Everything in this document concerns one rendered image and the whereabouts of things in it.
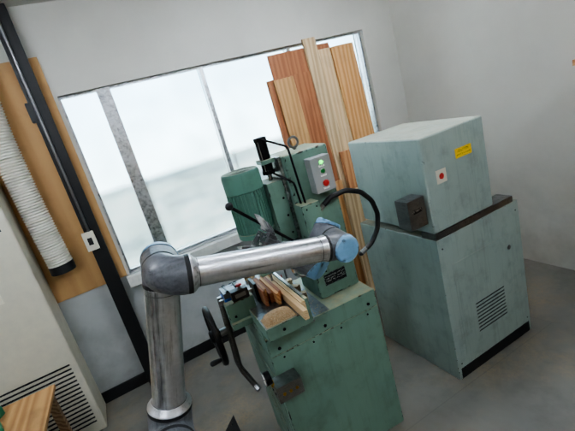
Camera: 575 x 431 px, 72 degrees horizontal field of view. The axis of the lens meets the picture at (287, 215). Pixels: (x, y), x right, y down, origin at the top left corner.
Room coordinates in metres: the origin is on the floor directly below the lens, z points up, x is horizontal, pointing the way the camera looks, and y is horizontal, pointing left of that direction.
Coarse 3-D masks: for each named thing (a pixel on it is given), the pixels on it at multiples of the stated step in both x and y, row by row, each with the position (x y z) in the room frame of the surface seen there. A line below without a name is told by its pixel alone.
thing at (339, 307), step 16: (304, 288) 1.91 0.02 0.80; (352, 288) 1.77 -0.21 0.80; (368, 288) 1.73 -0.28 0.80; (320, 304) 1.70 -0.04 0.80; (336, 304) 1.66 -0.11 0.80; (352, 304) 1.67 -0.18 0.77; (368, 304) 1.69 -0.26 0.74; (320, 320) 1.61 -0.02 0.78; (336, 320) 1.64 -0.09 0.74; (256, 336) 1.70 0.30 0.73; (288, 336) 1.56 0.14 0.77; (304, 336) 1.58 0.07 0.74; (272, 352) 1.53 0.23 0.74
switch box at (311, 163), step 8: (304, 160) 1.76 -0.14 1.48; (312, 160) 1.72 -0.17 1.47; (328, 160) 1.74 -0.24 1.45; (312, 168) 1.71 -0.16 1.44; (320, 168) 1.72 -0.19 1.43; (328, 168) 1.74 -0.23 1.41; (312, 176) 1.72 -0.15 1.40; (320, 176) 1.72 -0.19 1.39; (328, 176) 1.73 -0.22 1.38; (312, 184) 1.74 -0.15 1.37; (320, 184) 1.72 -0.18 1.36; (312, 192) 1.76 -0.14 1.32; (320, 192) 1.72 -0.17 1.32
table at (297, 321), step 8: (240, 280) 2.00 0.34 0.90; (248, 288) 1.88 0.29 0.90; (264, 304) 1.66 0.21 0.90; (272, 304) 1.64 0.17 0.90; (280, 304) 1.62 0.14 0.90; (288, 304) 1.60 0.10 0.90; (256, 312) 1.61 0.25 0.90; (264, 312) 1.59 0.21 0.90; (296, 312) 1.51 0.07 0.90; (240, 320) 1.63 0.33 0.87; (248, 320) 1.63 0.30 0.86; (256, 320) 1.57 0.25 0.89; (288, 320) 1.47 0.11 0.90; (296, 320) 1.48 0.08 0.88; (304, 320) 1.49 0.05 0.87; (312, 320) 1.51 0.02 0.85; (264, 328) 1.46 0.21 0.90; (272, 328) 1.45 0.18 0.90; (280, 328) 1.46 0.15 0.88; (288, 328) 1.47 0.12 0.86; (296, 328) 1.48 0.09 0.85; (272, 336) 1.44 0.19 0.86; (280, 336) 1.45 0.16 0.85
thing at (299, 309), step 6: (264, 276) 1.88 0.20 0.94; (282, 294) 1.64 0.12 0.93; (288, 294) 1.61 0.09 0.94; (288, 300) 1.58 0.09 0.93; (294, 300) 1.54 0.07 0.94; (294, 306) 1.52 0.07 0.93; (300, 306) 1.48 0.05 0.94; (300, 312) 1.46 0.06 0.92; (306, 312) 1.44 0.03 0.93; (306, 318) 1.43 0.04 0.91
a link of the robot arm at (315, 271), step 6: (312, 264) 1.30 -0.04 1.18; (318, 264) 1.29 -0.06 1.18; (324, 264) 1.31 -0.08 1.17; (300, 270) 1.33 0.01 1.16; (306, 270) 1.31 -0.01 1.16; (312, 270) 1.29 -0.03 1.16; (318, 270) 1.29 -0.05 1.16; (324, 270) 1.34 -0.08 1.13; (306, 276) 1.32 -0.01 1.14; (312, 276) 1.30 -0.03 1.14; (318, 276) 1.31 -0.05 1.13
